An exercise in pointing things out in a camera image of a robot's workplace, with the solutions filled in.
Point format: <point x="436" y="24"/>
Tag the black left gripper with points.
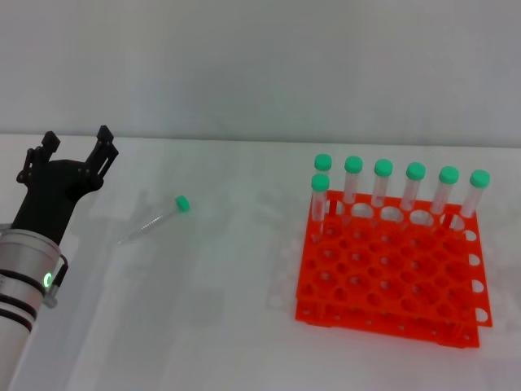
<point x="53" y="191"/>

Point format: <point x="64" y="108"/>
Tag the clear test tube green cap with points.
<point x="353" y="164"/>
<point x="320" y="182"/>
<point x="480" y="178"/>
<point x="415" y="171"/>
<point x="322" y="161"/>
<point x="383" y="167"/>
<point x="448" y="175"/>
<point x="156" y="222"/>

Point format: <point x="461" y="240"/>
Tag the orange plastic test tube rack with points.
<point x="386" y="277"/>

